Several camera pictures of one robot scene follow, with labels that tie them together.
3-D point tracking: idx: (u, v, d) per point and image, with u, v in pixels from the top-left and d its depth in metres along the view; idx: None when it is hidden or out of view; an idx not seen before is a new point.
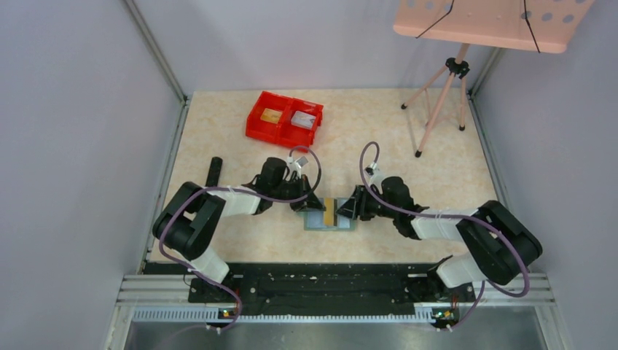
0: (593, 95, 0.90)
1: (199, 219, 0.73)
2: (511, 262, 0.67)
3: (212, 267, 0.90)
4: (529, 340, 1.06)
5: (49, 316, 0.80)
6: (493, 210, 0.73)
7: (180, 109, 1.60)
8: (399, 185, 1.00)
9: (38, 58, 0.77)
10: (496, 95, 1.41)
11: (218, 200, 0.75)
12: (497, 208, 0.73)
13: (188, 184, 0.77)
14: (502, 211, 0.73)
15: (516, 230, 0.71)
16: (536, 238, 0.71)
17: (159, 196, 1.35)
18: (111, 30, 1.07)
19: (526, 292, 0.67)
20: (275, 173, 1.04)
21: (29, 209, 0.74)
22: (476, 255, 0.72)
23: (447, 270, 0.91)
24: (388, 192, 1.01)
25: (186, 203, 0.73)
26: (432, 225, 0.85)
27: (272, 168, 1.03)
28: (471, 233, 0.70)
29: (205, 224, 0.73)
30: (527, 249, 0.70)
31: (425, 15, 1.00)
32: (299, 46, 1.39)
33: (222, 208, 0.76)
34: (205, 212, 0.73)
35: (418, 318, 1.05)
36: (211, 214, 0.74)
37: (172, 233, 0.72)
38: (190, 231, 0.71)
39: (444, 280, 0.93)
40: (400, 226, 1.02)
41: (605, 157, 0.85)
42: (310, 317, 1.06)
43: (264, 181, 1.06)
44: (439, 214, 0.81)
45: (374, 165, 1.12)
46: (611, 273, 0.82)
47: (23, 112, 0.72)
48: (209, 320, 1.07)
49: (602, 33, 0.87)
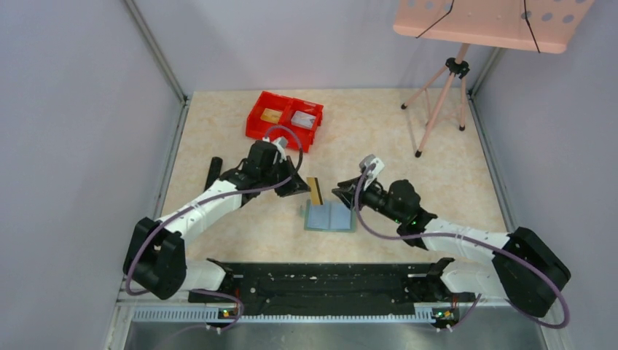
0: (592, 95, 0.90)
1: (162, 262, 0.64)
2: (544, 291, 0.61)
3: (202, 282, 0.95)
4: (528, 340, 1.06)
5: (49, 316, 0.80)
6: (525, 239, 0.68)
7: (180, 109, 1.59)
8: (412, 195, 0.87)
9: (38, 57, 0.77)
10: (496, 96, 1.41)
11: (177, 240, 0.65)
12: (529, 237, 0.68)
13: (142, 222, 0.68)
14: (534, 240, 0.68)
15: (548, 260, 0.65)
16: (565, 265, 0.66)
17: (159, 196, 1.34)
18: (111, 30, 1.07)
19: (568, 321, 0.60)
20: (264, 158, 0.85)
21: (29, 208, 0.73)
22: (510, 286, 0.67)
23: (455, 275, 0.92)
24: (399, 200, 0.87)
25: (143, 248, 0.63)
26: (449, 244, 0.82)
27: (259, 151, 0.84)
28: (506, 264, 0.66)
29: (168, 265, 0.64)
30: (559, 276, 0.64)
31: (425, 15, 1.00)
32: (299, 46, 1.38)
33: (182, 246, 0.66)
34: (163, 255, 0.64)
35: (418, 318, 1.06)
36: (170, 257, 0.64)
37: (141, 272, 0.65)
38: (158, 273, 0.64)
39: (447, 286, 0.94)
40: (404, 232, 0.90)
41: (605, 157, 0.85)
42: (310, 317, 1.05)
43: (251, 167, 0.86)
44: (459, 235, 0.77)
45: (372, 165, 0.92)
46: (611, 273, 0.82)
47: (23, 111, 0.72)
48: (208, 320, 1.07)
49: (600, 33, 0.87)
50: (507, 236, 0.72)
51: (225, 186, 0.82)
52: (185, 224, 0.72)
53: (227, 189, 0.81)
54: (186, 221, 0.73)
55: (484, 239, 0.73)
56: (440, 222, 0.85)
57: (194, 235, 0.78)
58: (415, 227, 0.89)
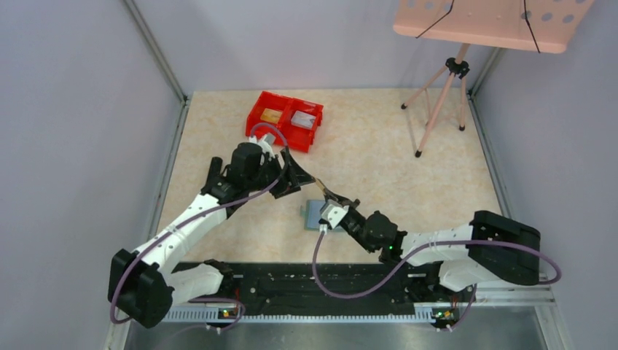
0: (592, 96, 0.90)
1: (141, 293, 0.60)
2: (527, 258, 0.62)
3: (200, 289, 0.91)
4: (528, 340, 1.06)
5: (49, 316, 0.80)
6: (487, 221, 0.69)
7: (180, 109, 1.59)
8: (388, 224, 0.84)
9: (38, 57, 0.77)
10: (496, 95, 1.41)
11: (154, 273, 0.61)
12: (489, 217, 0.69)
13: (118, 254, 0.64)
14: (495, 217, 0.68)
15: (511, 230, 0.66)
16: (530, 227, 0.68)
17: (159, 196, 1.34)
18: (111, 30, 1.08)
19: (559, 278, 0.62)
20: (249, 163, 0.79)
21: (29, 208, 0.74)
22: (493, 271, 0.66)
23: (450, 277, 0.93)
24: (379, 238, 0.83)
25: (121, 281, 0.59)
26: (428, 254, 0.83)
27: (241, 157, 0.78)
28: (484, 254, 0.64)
29: (149, 300, 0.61)
30: (533, 241, 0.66)
31: (425, 14, 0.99)
32: (298, 46, 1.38)
33: (161, 280, 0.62)
34: (141, 292, 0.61)
35: (418, 318, 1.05)
36: (148, 292, 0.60)
37: (127, 301, 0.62)
38: (140, 307, 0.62)
39: (450, 286, 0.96)
40: (388, 259, 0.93)
41: (605, 157, 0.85)
42: (310, 317, 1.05)
43: (236, 174, 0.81)
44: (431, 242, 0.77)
45: (329, 215, 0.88)
46: (610, 273, 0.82)
47: (25, 110, 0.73)
48: (209, 320, 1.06)
49: (600, 33, 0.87)
50: (470, 224, 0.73)
51: (207, 202, 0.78)
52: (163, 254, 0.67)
53: (208, 205, 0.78)
54: (165, 249, 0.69)
55: (452, 236, 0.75)
56: (412, 238, 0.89)
57: (177, 259, 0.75)
58: (394, 250, 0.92)
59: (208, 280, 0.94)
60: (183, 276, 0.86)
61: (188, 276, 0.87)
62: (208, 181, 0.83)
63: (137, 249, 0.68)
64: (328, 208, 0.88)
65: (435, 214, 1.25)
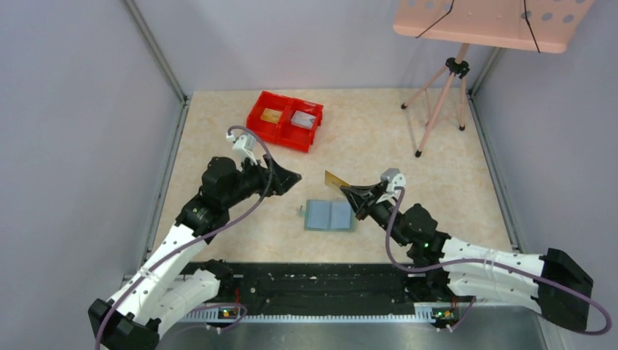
0: (593, 96, 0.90)
1: (116, 342, 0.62)
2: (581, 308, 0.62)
3: (194, 302, 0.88)
4: (529, 340, 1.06)
5: (49, 316, 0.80)
6: (558, 260, 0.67)
7: (180, 109, 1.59)
8: (427, 220, 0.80)
9: (39, 57, 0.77)
10: (496, 95, 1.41)
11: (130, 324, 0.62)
12: (561, 257, 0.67)
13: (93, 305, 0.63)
14: (568, 260, 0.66)
15: (579, 275, 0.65)
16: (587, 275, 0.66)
17: (159, 196, 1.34)
18: (111, 30, 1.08)
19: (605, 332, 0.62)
20: (221, 183, 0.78)
21: (29, 207, 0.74)
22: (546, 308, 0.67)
23: (466, 284, 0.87)
24: (417, 232, 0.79)
25: (98, 334, 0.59)
26: (472, 268, 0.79)
27: (212, 181, 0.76)
28: (552, 293, 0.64)
29: (130, 345, 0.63)
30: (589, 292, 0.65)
31: (425, 14, 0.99)
32: (298, 46, 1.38)
33: (139, 327, 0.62)
34: (121, 340, 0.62)
35: (418, 318, 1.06)
36: (127, 340, 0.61)
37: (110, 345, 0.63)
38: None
39: (454, 290, 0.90)
40: (421, 257, 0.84)
41: (605, 156, 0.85)
42: (310, 316, 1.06)
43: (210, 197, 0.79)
44: (489, 260, 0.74)
45: (396, 177, 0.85)
46: (610, 273, 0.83)
47: (25, 110, 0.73)
48: (209, 320, 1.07)
49: (600, 33, 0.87)
50: (541, 260, 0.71)
51: (181, 235, 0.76)
52: (137, 302, 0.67)
53: (183, 239, 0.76)
54: (139, 295, 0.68)
55: (517, 264, 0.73)
56: (458, 244, 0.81)
57: (160, 294, 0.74)
58: (430, 250, 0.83)
59: (201, 294, 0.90)
60: (172, 297, 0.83)
61: (178, 296, 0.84)
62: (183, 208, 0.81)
63: (112, 297, 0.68)
64: (392, 172, 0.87)
65: (435, 214, 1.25)
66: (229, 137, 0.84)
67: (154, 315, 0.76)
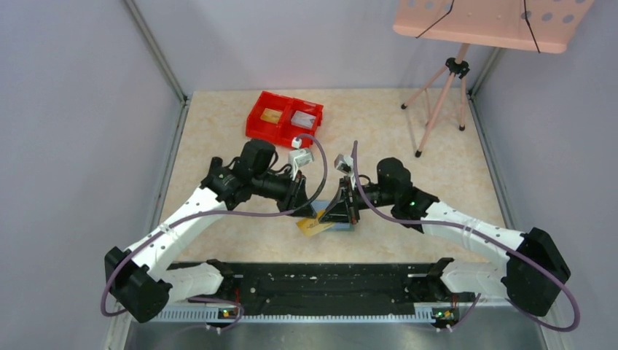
0: (592, 97, 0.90)
1: (128, 292, 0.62)
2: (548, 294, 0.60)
3: (199, 289, 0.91)
4: (528, 341, 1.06)
5: (47, 316, 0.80)
6: (539, 240, 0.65)
7: (180, 109, 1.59)
8: (400, 170, 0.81)
9: (39, 58, 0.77)
10: (496, 95, 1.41)
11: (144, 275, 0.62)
12: (544, 239, 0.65)
13: (112, 253, 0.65)
14: (549, 243, 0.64)
15: (557, 263, 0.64)
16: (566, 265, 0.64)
17: (159, 196, 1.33)
18: (111, 31, 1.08)
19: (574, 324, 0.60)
20: (259, 157, 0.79)
21: (30, 208, 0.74)
22: (514, 287, 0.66)
23: (455, 276, 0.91)
24: (388, 179, 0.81)
25: (111, 277, 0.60)
26: (455, 236, 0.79)
27: (253, 150, 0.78)
28: (520, 268, 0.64)
29: (138, 300, 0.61)
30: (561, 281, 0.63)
31: (424, 15, 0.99)
32: (298, 47, 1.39)
33: (150, 282, 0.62)
34: (131, 292, 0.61)
35: (418, 318, 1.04)
36: (136, 292, 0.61)
37: (121, 296, 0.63)
38: (130, 302, 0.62)
39: (447, 286, 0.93)
40: (401, 214, 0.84)
41: (605, 156, 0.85)
42: (310, 317, 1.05)
43: (243, 167, 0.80)
44: (468, 227, 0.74)
45: (346, 159, 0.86)
46: (609, 273, 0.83)
47: (25, 111, 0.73)
48: (208, 320, 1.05)
49: (600, 33, 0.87)
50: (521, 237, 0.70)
51: (205, 198, 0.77)
52: (154, 255, 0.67)
53: (207, 203, 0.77)
54: (157, 249, 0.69)
55: (496, 235, 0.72)
56: (444, 208, 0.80)
57: (174, 258, 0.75)
58: (414, 208, 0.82)
59: (206, 281, 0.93)
60: (182, 275, 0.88)
61: (187, 275, 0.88)
62: (209, 171, 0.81)
63: (130, 247, 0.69)
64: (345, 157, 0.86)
65: None
66: (296, 142, 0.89)
67: (165, 281, 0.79)
